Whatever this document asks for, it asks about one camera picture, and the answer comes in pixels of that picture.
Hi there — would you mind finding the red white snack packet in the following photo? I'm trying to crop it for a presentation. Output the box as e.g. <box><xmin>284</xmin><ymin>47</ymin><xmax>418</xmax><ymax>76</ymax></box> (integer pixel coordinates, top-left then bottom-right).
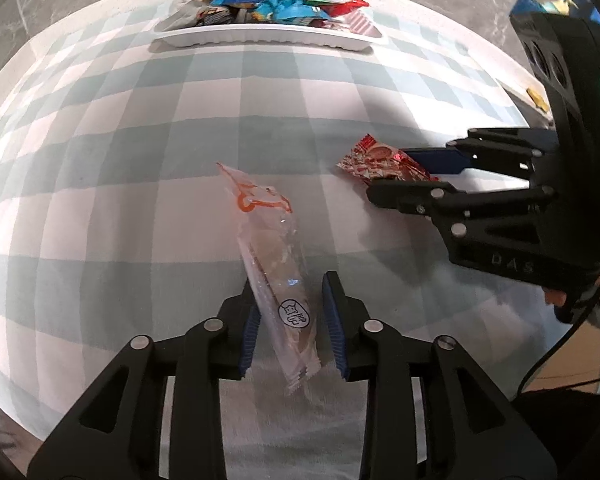
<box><xmin>336</xmin><ymin>133</ymin><xmax>440</xmax><ymax>187</ymax></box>

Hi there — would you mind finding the white plastic tray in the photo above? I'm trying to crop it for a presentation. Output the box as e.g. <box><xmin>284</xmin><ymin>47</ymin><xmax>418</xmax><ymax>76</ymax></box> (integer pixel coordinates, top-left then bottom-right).
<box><xmin>150</xmin><ymin>0</ymin><xmax>387</xmax><ymax>53</ymax></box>

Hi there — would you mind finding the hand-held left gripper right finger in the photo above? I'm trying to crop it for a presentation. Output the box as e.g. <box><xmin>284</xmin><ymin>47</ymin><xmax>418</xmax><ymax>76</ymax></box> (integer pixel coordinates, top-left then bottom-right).
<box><xmin>321</xmin><ymin>270</ymin><xmax>557</xmax><ymax>480</ymax></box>

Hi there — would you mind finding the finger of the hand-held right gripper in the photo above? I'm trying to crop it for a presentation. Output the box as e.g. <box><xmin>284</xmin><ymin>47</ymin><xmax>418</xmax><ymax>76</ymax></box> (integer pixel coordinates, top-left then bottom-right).
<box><xmin>365</xmin><ymin>180</ymin><xmax>556</xmax><ymax>233</ymax></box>
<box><xmin>401</xmin><ymin>127</ymin><xmax>563</xmax><ymax>177</ymax></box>

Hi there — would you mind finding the black cable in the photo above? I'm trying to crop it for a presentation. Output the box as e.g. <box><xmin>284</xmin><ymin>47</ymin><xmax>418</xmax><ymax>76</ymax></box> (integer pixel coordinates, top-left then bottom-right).
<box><xmin>517</xmin><ymin>257</ymin><xmax>600</xmax><ymax>401</ymax></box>

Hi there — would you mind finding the person's dark clothing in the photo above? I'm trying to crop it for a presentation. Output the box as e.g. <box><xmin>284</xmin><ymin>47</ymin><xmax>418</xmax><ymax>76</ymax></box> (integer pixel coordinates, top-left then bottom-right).
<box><xmin>509</xmin><ymin>385</ymin><xmax>600</xmax><ymax>480</ymax></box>

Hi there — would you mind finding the clear orange print snack packet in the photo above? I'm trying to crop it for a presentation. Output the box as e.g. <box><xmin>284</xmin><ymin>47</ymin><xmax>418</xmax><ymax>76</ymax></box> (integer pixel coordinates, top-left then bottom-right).
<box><xmin>216</xmin><ymin>162</ymin><xmax>322</xmax><ymax>397</ymax></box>

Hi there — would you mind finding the pile of mixed snacks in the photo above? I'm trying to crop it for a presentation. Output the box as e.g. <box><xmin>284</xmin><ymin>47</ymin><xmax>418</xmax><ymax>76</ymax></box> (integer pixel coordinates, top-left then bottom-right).
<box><xmin>182</xmin><ymin>0</ymin><xmax>377</xmax><ymax>37</ymax></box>

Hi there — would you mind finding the checkered tablecloth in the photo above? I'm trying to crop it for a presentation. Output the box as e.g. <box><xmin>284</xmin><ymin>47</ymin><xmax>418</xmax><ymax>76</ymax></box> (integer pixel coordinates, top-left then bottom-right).
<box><xmin>0</xmin><ymin>0</ymin><xmax>556</xmax><ymax>480</ymax></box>

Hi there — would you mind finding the person's right hand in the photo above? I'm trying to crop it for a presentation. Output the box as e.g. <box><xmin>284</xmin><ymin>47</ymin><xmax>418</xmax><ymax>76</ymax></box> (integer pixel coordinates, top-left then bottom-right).
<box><xmin>544</xmin><ymin>260</ymin><xmax>600</xmax><ymax>325</ymax></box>

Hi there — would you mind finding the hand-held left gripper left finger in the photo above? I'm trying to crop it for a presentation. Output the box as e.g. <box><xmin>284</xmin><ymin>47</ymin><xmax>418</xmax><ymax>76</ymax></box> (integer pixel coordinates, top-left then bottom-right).
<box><xmin>27</xmin><ymin>279</ymin><xmax>262</xmax><ymax>480</ymax></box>

